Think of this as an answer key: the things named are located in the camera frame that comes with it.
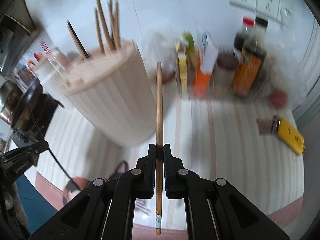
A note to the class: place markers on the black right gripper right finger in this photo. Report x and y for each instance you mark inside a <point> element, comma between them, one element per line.
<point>199,195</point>

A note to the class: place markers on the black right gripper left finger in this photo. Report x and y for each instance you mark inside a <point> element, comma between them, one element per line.
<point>121,194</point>

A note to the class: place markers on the light wooden chopstick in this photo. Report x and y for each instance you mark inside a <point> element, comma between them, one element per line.
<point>101,45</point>
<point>116,26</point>
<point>111,16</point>
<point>159,151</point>
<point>104,25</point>

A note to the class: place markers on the black frying pan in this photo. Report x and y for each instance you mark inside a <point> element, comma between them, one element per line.
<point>26,103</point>

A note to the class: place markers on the steel pot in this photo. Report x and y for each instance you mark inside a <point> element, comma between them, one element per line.
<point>10,95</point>

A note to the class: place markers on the cream chopstick holder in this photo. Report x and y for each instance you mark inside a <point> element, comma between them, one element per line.
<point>112,91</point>

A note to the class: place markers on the brown small card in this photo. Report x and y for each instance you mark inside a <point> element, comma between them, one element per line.
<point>265,126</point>

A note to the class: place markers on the pink white electric kettle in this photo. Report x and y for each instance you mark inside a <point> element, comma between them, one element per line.
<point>50,70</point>

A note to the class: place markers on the brown lidded jar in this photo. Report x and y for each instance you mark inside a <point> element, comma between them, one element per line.
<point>223,73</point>

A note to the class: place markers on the red round lid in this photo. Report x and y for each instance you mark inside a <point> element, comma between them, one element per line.
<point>278,99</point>

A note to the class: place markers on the black long chopstick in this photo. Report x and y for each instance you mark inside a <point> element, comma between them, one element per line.
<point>77,42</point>

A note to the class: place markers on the yellow green seasoning box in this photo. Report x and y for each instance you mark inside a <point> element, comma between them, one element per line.
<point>183,65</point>

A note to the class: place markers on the red capped sauce bottle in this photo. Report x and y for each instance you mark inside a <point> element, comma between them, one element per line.
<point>242,35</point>

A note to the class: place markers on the black capped sauce bottle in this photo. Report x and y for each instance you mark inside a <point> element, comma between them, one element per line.
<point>256,43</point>

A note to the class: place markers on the yellow handled scraper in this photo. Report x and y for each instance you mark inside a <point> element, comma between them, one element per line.
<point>286,132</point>

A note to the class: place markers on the white wall socket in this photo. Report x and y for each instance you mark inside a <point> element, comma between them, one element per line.
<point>276,10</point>

